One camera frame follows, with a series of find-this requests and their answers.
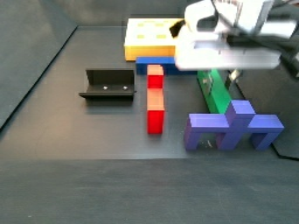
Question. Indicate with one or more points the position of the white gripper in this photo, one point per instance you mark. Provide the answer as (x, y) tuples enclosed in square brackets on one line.
[(216, 49)]

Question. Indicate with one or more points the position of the green long block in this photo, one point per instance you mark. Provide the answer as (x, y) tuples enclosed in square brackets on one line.
[(218, 99)]

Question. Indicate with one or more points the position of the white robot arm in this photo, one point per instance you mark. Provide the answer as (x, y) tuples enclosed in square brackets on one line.
[(237, 34)]

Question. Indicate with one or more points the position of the yellow slotted board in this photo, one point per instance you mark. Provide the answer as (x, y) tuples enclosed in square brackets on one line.
[(149, 38)]

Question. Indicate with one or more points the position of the purple cross-shaped block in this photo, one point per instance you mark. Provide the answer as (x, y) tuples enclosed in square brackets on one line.
[(232, 125)]

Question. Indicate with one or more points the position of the red stepped block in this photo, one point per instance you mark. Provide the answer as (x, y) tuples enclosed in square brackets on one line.
[(155, 99)]

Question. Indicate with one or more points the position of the black angle bracket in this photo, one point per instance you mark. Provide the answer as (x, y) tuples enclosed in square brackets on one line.
[(110, 84)]

